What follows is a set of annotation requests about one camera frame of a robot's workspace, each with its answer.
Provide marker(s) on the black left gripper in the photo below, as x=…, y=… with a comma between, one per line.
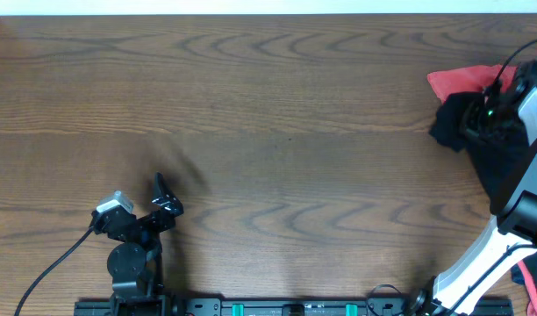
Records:
x=142, y=220

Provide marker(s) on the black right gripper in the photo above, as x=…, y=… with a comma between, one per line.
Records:
x=472, y=128

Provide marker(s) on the black t-shirt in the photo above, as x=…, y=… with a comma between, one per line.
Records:
x=492, y=162

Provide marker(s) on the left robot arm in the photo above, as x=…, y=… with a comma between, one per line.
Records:
x=135, y=265

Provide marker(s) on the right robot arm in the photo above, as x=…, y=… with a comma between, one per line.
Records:
x=510, y=235

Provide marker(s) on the red t-shirt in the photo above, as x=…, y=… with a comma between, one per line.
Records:
x=469, y=79

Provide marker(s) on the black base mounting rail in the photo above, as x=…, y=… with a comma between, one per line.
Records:
x=217, y=307

